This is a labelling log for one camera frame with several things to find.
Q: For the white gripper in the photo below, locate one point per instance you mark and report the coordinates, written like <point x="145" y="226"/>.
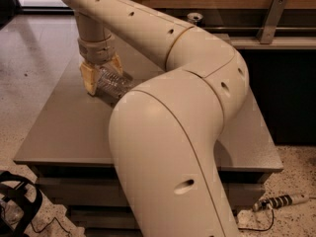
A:
<point x="96" y="52"/>

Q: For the clear plastic water bottle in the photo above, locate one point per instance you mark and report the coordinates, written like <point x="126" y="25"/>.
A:
<point x="114" y="84"/>

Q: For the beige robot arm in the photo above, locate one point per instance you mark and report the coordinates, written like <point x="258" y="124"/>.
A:
<point x="162" y="132"/>

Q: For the grey drawer cabinet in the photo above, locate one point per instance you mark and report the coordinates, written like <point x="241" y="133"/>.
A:
<point x="70" y="142"/>

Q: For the silver slim can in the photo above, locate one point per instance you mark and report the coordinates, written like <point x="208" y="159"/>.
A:
<point x="195" y="18"/>

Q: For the white power strip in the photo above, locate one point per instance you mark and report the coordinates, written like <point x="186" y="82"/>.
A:
<point x="281" y="201"/>

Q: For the black base frame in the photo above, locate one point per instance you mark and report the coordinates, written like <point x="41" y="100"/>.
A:
<point x="12" y="187"/>

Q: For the right metal bracket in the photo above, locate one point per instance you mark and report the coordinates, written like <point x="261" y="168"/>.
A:
<point x="268" y="29"/>

